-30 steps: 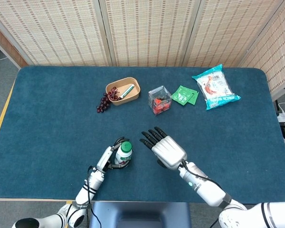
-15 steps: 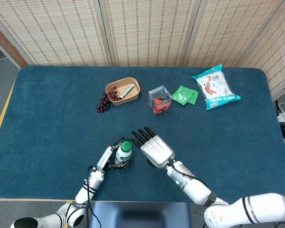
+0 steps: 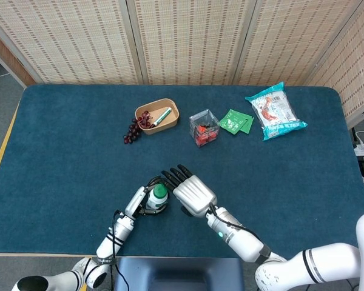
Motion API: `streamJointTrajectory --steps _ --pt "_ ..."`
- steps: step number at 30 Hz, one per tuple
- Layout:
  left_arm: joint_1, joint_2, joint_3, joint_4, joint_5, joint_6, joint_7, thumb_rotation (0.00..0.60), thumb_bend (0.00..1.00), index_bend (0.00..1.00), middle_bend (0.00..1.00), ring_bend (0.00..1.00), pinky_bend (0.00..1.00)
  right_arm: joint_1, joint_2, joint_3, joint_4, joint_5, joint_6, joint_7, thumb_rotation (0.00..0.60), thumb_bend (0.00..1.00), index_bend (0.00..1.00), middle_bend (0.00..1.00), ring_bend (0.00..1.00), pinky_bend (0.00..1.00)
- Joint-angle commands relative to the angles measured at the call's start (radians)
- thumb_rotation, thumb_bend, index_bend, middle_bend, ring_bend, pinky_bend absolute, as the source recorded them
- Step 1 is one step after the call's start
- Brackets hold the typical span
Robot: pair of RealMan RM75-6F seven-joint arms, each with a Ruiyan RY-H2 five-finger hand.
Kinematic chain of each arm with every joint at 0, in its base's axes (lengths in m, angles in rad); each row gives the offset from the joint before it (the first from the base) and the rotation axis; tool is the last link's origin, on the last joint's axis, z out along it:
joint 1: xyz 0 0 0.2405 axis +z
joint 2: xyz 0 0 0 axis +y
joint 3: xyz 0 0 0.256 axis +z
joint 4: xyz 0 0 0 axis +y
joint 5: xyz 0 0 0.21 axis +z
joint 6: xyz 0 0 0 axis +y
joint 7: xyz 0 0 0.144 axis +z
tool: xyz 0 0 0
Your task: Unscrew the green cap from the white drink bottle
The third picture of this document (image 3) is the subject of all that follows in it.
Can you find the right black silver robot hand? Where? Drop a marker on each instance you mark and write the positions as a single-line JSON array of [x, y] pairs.
[[194, 194]]

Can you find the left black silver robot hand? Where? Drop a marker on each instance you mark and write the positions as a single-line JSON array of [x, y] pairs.
[[135, 201]]

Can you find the white AD milk bottle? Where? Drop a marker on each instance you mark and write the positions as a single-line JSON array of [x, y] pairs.
[[154, 202]]

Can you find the green bottle cap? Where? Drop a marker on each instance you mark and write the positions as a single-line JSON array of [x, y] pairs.
[[159, 190]]

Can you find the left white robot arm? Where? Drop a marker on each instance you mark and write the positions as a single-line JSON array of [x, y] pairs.
[[122, 230]]

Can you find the clear box with red contents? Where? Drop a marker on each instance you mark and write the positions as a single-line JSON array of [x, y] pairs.
[[204, 130]]

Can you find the blue felt table cloth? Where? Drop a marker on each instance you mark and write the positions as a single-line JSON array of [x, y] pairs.
[[79, 169]]

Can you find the dark red grape bunch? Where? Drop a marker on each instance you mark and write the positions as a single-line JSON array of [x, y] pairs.
[[133, 131]]

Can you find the brown paper bowl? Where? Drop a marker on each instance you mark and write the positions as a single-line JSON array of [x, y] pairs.
[[167, 119]]

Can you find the green sachet with white print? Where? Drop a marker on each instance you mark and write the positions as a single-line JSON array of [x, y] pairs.
[[232, 121]]

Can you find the dark blue robot torso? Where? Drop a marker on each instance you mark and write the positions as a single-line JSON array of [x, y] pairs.
[[176, 276]]

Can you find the white green marker pen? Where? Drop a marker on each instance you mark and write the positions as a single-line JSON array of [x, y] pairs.
[[163, 116]]

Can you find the plain green sachet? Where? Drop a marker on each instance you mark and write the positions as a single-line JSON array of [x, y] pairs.
[[248, 124]]

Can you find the teal white snack bag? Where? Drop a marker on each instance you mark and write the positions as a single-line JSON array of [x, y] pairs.
[[276, 112]]

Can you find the woven folding screen panel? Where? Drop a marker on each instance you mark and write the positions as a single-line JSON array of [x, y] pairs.
[[72, 39], [191, 39], [291, 39], [352, 66]]

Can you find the brown angled screen panel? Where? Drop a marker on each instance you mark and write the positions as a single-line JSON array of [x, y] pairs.
[[9, 57]]

